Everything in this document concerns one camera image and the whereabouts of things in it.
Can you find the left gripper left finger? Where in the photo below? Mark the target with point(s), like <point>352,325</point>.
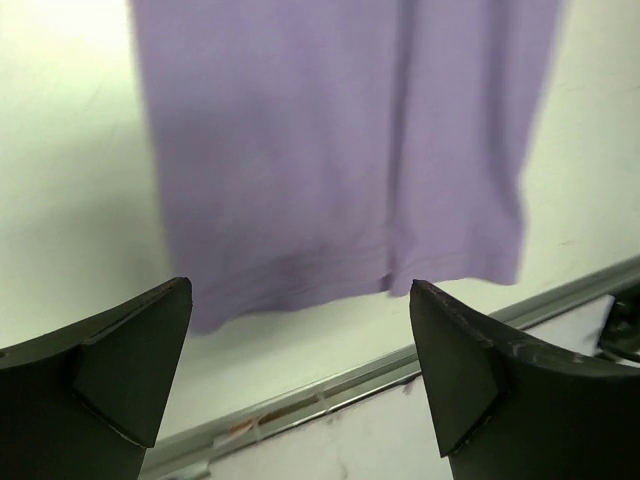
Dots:
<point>87,401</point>

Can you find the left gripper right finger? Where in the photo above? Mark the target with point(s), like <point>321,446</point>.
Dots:
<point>507,405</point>

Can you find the purple t-shirt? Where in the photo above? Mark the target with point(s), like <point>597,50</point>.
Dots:
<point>310,151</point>

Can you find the aluminium rail table edge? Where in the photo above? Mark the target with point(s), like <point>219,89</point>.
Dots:
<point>230,433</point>

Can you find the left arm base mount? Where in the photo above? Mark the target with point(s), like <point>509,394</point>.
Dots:
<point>619,338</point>

